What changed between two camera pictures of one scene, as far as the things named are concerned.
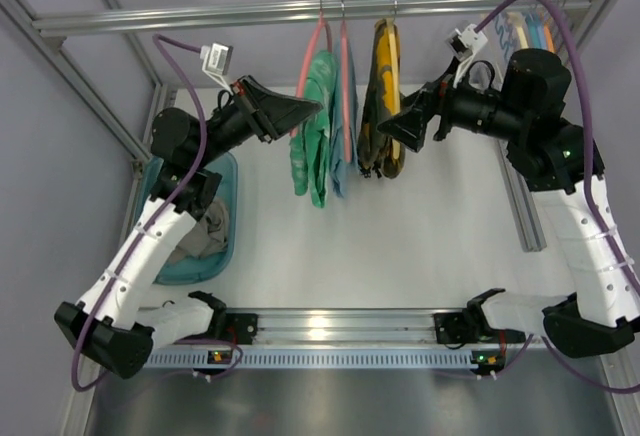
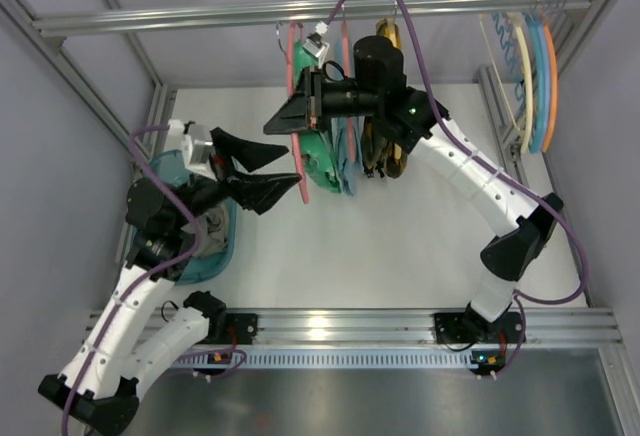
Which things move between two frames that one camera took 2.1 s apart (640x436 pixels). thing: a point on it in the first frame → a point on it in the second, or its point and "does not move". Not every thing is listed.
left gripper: [252, 114] → [220, 171]
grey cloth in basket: [210, 235] does not move
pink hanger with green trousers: [321, 19] → [291, 61]
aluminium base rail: [349, 330] does not move
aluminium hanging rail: [293, 13] does not move
